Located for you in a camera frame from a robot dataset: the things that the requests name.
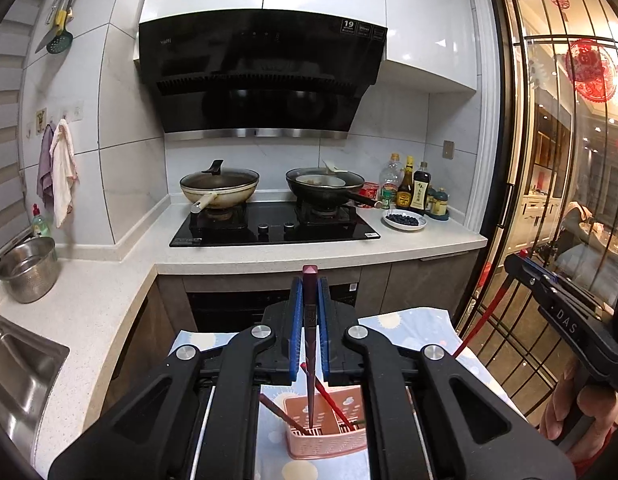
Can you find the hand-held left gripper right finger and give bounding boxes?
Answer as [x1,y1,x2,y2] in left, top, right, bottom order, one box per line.
[316,280,576,480]

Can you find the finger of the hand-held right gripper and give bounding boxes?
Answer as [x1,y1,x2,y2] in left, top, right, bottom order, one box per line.
[504,254,562,293]

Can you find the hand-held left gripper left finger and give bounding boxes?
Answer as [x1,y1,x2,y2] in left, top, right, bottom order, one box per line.
[48,276,304,480]

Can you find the dark brown chopstick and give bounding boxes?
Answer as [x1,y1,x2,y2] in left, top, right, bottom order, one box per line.
[301,265,319,433]
[259,393,312,436]

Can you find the red chopstick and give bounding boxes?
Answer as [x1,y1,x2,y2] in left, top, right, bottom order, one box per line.
[454,280,510,361]
[300,362,355,432]

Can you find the pink perforated utensil holder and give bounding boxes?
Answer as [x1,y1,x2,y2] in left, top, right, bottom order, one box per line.
[282,393,369,460]

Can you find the person's right hand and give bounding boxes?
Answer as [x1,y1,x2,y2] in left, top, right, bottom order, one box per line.
[539,359,618,467]

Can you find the built-in black appliance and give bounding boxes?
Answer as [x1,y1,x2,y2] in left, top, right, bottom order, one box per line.
[185,281,363,334]

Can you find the blue printed tablecloth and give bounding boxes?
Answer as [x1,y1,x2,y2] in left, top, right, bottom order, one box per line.
[168,306,528,480]

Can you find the black gas stove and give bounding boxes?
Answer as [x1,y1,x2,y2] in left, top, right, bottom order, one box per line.
[168,200,382,249]

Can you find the small seasoning jars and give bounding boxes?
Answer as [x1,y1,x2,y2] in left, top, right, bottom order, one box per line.
[426,187,451,222]

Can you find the glass sliding door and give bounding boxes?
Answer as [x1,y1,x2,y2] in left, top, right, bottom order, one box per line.
[481,0,618,391]

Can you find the white plate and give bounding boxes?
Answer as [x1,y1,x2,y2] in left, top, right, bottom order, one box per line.
[381,209,429,232]

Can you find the dark soy sauce bottle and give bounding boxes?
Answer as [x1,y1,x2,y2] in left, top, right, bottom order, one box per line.
[409,161,433,215]

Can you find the black wok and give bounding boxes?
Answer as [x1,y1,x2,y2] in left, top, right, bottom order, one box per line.
[285,159,385,214]

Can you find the amber sauce bottle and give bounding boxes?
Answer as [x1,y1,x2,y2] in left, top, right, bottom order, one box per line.
[396,155,416,210]

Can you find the beige wok with lid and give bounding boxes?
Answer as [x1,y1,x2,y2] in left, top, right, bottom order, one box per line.
[179,158,261,214]

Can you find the clear oil bottle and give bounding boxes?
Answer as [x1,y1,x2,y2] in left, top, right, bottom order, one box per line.
[379,153,405,209]

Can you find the red paper-cut decoration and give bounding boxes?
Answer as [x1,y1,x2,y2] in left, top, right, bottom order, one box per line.
[565,38,618,104]

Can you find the black range hood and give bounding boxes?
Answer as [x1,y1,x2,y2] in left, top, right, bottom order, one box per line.
[134,8,389,141]

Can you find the stainless steel pot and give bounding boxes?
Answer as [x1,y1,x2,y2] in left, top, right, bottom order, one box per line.
[0,235,59,305]

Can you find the green dish soap bottle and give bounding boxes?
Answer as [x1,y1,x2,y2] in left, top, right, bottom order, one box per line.
[31,203,52,239]

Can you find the white hanging towel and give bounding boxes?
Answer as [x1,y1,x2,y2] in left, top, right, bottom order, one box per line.
[50,118,80,229]

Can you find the stainless steel sink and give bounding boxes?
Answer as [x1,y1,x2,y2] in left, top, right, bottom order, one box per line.
[0,312,71,443]

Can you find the purple hanging towel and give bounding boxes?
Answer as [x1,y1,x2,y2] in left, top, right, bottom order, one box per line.
[36,123,56,207]

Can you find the window blind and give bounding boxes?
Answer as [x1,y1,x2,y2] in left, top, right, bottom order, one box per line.
[0,5,45,261]

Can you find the green skimmer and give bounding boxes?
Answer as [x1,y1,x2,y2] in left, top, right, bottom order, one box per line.
[45,0,76,56]

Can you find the yellow handled tongs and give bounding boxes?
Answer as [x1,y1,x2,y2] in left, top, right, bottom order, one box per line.
[48,0,82,37]

